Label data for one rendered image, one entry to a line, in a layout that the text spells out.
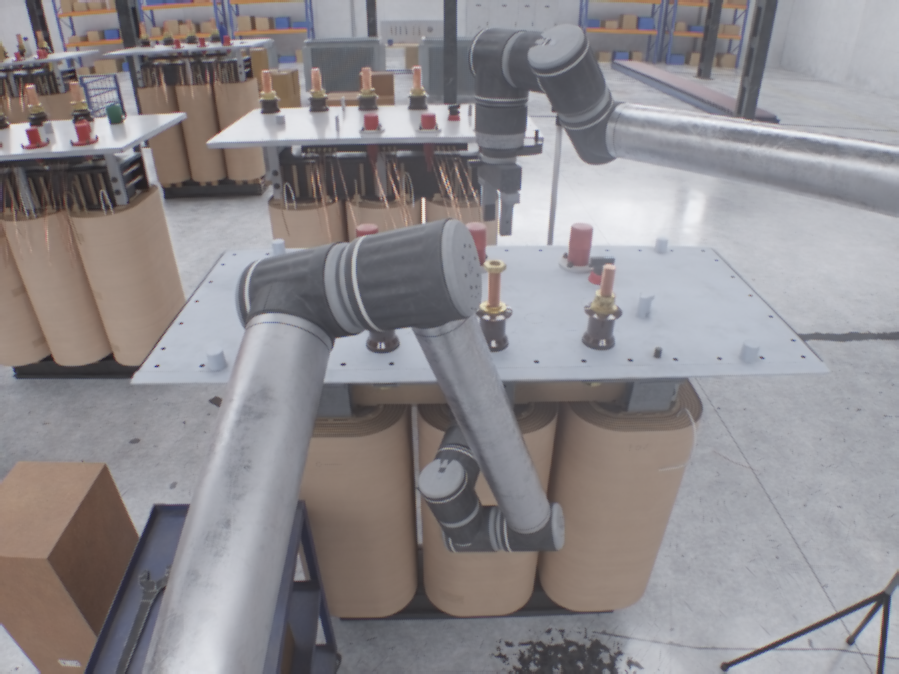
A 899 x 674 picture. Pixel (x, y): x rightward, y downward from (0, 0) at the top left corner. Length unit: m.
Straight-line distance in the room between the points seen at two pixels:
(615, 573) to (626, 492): 0.40
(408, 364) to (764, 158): 0.85
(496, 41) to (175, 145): 6.42
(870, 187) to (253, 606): 0.98
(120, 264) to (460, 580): 2.49
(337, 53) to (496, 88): 12.37
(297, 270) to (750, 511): 2.67
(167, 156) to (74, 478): 5.75
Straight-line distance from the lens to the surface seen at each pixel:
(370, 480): 1.74
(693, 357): 1.52
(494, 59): 1.18
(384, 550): 1.99
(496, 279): 1.36
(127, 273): 3.60
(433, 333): 0.88
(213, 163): 7.30
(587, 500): 1.89
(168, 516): 1.84
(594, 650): 2.51
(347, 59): 13.40
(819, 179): 1.00
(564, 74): 1.08
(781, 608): 2.87
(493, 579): 2.11
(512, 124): 1.21
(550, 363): 1.40
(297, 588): 2.03
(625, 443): 1.72
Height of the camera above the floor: 2.14
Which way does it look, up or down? 32 degrees down
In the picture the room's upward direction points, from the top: straight up
